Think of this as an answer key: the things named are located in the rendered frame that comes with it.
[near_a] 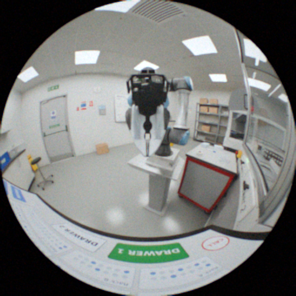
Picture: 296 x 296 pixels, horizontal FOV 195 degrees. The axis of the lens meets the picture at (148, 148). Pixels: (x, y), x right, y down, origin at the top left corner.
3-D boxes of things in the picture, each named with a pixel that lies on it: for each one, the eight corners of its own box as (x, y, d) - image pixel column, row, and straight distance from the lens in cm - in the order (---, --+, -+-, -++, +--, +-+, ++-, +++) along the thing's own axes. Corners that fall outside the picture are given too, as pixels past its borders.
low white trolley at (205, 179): (175, 197, 148) (185, 153, 101) (192, 178, 191) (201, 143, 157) (206, 217, 145) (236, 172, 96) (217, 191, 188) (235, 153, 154)
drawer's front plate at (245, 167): (240, 182, 72) (248, 168, 68) (239, 165, 98) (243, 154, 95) (242, 183, 73) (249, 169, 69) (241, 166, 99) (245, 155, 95)
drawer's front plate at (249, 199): (236, 221, 49) (252, 204, 42) (240, 184, 70) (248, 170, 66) (239, 222, 50) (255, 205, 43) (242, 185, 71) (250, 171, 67)
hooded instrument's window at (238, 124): (225, 139, 159) (229, 110, 159) (226, 131, 337) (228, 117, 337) (278, 160, 196) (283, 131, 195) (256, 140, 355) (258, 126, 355)
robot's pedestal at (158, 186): (143, 207, 133) (140, 161, 77) (153, 193, 147) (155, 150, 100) (162, 217, 127) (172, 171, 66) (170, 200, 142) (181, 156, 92)
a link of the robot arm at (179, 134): (172, 141, 78) (177, 81, 86) (188, 145, 73) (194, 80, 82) (165, 143, 67) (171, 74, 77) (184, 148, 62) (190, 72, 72)
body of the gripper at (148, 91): (123, 83, 15) (133, 69, 27) (130, 121, 20) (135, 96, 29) (172, 83, 15) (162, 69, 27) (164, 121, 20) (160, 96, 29)
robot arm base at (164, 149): (151, 152, 77) (151, 141, 74) (160, 147, 88) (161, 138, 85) (165, 157, 69) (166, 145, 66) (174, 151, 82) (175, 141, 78)
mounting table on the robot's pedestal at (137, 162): (127, 172, 84) (126, 162, 78) (151, 155, 115) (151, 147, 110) (174, 191, 68) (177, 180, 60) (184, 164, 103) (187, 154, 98)
